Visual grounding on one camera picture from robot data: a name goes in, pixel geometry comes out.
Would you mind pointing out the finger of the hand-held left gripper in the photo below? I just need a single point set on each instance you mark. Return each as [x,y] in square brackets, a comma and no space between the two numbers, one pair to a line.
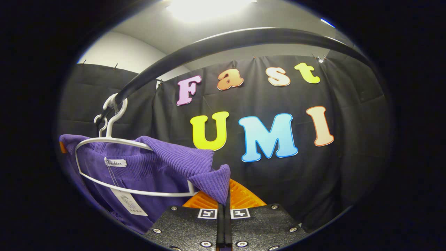
[62,147]

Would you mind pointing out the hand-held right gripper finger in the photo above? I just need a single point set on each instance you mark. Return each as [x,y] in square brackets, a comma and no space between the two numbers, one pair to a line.
[228,226]
[220,226]

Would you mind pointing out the purple ribbed jacket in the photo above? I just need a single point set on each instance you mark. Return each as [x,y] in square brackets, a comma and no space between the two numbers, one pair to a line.
[174,164]

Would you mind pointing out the white clothes hanger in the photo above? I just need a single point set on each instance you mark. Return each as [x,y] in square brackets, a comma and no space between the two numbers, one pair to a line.
[101,129]
[115,104]

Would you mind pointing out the black metal clothes rack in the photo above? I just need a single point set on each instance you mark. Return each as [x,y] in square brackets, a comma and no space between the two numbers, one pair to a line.
[244,35]

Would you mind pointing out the black backdrop cloth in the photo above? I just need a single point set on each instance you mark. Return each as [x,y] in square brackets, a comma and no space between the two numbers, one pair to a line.
[348,167]

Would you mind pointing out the large ceiling light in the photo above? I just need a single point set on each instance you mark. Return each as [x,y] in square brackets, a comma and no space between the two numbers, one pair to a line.
[209,8]

